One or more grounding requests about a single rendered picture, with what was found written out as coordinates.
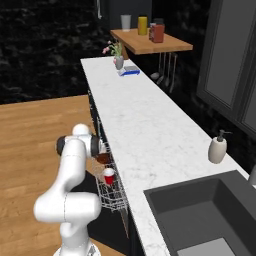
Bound red-brown box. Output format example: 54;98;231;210
148;22;166;44

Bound hanging grey spatula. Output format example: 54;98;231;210
168;52;179;95
164;52;173;89

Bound beige soap dispenser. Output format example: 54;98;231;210
207;129;234;165

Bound grey wall cupboard door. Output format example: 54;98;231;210
195;0;256;117
237;56;256;138

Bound grey cup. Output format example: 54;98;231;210
120;13;133;33

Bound hanging grey spoon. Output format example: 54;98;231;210
156;52;168;86

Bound wooden shelf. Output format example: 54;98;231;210
109;27;194;56

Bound red cup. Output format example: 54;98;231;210
102;167;116;186

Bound brown bowl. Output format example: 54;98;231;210
96;152;112;165

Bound wire dishwasher rack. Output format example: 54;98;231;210
91;116;130;214

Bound pink flowers in grey vase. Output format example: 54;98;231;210
102;40;125;71

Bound yellow jar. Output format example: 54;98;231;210
137;15;149;36

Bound hanging grey ladle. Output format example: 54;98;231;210
149;53;163;81

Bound dark grey sink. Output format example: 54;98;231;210
143;169;256;256

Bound grey tap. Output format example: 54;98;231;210
247;164;256;188

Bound black dishwasher door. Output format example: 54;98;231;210
70;169;132;255

